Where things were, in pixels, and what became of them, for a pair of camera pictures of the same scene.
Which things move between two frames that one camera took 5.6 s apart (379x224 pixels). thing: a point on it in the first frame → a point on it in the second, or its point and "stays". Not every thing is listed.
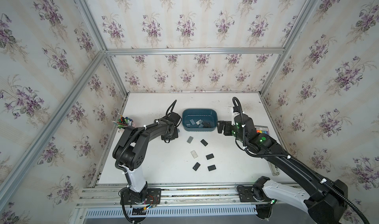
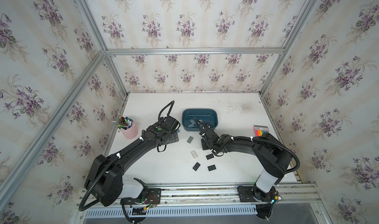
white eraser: [194, 154] stays
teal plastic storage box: [200, 120] stays
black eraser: [209, 156] stays
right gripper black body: [229, 129] → [206, 146]
